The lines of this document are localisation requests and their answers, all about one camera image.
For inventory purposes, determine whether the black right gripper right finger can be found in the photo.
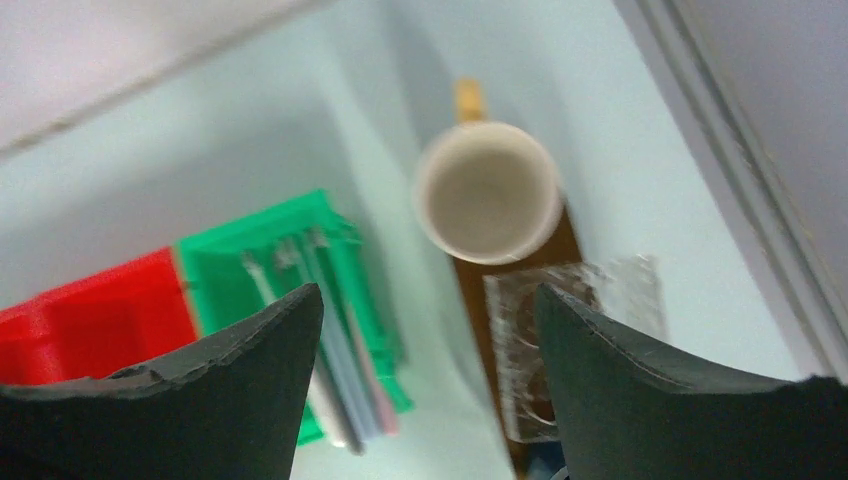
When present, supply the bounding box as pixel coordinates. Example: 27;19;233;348
534;284;847;479

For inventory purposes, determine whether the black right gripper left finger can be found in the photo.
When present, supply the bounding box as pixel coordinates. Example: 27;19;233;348
1;283;324;479

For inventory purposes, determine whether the clear glass rectangular container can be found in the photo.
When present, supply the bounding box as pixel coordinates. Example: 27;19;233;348
491;255;668;444

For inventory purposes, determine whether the green bin with toothbrushes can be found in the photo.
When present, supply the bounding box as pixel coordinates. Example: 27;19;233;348
176;190;413;445

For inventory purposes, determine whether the yellow ceramic mug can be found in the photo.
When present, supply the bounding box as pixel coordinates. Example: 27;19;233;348
411;77;565;265

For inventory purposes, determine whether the dark blue ceramic mug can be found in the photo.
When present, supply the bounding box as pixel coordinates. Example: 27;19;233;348
526;441;569;480

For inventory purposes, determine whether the brown oval wooden tray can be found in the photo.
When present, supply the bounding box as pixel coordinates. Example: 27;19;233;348
451;208;583;479

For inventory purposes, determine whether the red plastic bin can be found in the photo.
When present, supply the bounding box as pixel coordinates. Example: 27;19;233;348
1;247;198;385

